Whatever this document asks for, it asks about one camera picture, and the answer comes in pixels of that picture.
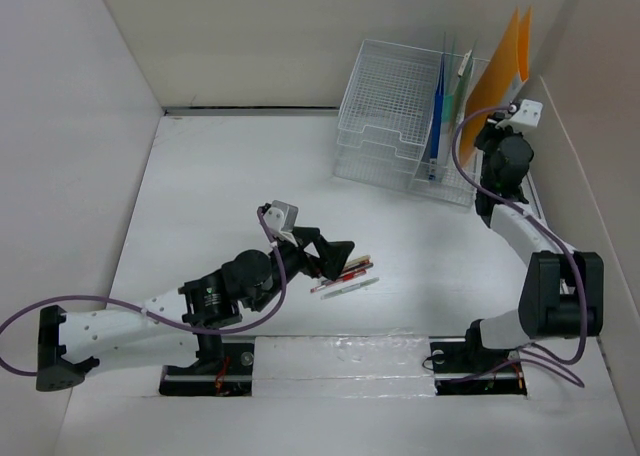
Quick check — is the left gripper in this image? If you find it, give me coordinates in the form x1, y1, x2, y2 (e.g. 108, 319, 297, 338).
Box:
250, 226, 352, 312

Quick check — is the black red pen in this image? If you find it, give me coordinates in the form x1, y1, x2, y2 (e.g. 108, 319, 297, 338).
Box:
342, 260, 372, 275

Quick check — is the yellow clear pen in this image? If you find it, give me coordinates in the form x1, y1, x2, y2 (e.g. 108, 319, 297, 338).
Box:
345, 255, 371, 269

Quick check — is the red gel pen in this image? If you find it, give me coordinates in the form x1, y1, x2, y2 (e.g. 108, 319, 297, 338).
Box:
321, 263, 374, 286

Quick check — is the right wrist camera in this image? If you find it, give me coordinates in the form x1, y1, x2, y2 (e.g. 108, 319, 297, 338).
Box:
495, 99, 544, 133

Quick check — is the green folder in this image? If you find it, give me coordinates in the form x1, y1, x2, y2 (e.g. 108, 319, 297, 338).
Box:
437, 38, 476, 168

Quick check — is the blue folder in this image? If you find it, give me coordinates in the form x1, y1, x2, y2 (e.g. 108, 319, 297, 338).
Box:
423, 35, 447, 181

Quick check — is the metal mounting rail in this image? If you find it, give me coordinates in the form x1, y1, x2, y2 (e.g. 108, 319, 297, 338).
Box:
159, 335, 527, 399

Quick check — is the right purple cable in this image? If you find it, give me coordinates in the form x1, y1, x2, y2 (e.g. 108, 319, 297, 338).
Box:
451, 104, 587, 388

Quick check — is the red capped pen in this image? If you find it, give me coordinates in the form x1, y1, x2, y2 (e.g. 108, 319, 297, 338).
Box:
310, 269, 367, 294

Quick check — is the white green pen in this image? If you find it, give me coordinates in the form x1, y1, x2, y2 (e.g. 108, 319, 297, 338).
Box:
320, 277, 380, 300

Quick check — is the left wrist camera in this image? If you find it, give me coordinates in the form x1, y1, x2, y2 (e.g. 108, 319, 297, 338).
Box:
258, 200, 298, 245

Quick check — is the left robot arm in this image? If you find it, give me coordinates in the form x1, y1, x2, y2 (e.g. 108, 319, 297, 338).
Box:
36, 227, 355, 392

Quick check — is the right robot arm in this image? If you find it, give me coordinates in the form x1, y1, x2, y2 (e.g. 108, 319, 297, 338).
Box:
462, 118, 604, 370

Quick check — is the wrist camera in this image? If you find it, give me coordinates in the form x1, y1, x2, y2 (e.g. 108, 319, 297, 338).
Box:
258, 200, 298, 245
495, 99, 544, 133

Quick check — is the orange folder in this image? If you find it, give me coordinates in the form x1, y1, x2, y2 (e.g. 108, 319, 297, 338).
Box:
456, 4, 535, 169

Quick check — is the white wire desk organizer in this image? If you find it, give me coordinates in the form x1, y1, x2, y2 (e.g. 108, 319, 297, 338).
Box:
333, 40, 488, 207

